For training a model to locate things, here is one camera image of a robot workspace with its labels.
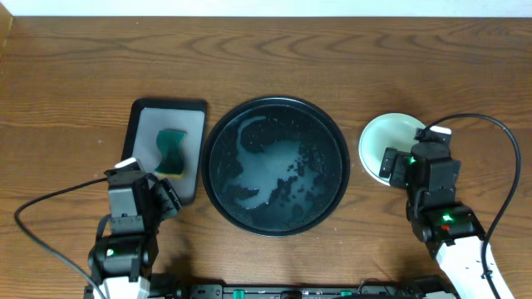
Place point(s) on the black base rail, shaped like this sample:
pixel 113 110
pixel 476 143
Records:
pixel 432 287

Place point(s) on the round black tray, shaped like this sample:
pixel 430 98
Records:
pixel 275 166

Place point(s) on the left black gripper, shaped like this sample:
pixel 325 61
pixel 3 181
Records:
pixel 168 195

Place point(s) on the grey rectangular tray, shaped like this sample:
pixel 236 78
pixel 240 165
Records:
pixel 150 115

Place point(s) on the pale green plate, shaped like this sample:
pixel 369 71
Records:
pixel 394 130

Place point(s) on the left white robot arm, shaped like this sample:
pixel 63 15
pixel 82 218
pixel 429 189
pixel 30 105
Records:
pixel 126 244

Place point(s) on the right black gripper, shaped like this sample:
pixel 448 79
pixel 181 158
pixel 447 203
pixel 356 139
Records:
pixel 398 173

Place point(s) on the green yellow sponge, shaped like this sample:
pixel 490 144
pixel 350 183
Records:
pixel 172 164

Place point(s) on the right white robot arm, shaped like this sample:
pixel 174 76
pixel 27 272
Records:
pixel 450 230

